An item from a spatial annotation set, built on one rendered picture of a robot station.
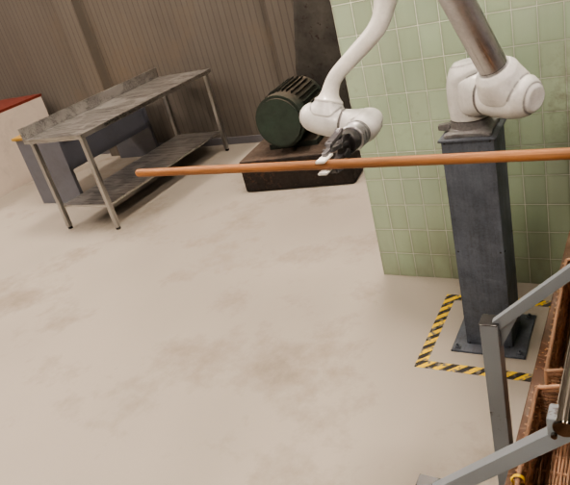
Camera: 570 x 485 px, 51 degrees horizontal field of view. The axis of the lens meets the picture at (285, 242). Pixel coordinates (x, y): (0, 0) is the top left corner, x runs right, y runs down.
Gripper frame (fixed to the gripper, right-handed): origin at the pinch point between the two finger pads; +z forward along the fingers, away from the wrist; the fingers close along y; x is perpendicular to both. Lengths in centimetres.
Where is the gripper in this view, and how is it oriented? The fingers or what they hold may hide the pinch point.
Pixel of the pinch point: (325, 164)
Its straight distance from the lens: 185.5
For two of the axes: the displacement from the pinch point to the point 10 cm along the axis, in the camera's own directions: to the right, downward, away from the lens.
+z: -4.7, 5.0, -7.3
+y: 2.4, 8.7, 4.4
